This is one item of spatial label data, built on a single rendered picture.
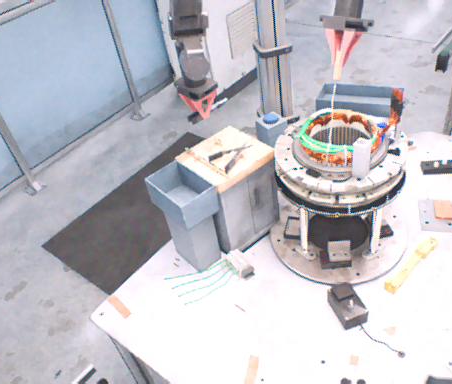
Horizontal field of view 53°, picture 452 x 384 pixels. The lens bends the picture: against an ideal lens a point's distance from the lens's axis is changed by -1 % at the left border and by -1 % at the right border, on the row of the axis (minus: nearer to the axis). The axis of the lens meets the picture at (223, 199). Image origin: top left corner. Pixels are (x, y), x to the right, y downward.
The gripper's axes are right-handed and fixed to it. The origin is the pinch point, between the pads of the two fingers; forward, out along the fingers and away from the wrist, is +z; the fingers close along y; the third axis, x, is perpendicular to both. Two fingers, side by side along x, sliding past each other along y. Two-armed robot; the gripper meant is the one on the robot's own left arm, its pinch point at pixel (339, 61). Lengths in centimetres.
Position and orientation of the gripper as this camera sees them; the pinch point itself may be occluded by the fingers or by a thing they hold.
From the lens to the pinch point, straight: 105.4
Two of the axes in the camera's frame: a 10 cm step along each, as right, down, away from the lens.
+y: 8.4, 2.8, -4.7
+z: -0.9, 9.1, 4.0
